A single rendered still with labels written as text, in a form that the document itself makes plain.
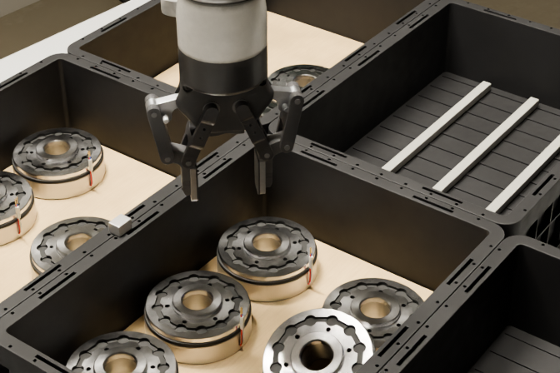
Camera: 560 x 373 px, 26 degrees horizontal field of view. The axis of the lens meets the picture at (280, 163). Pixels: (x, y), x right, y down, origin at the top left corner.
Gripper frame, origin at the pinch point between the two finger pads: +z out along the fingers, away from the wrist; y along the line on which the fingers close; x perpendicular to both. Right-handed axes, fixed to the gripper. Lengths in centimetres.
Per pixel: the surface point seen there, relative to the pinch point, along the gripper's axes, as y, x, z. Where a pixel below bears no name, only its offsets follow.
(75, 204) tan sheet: -14.4, 22.8, 17.6
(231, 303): 0.0, -0.6, 14.3
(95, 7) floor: -9, 237, 102
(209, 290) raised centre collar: -1.9, 1.1, 13.8
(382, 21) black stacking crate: 28, 52, 14
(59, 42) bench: -16, 86, 31
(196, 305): -3.2, 1.5, 15.9
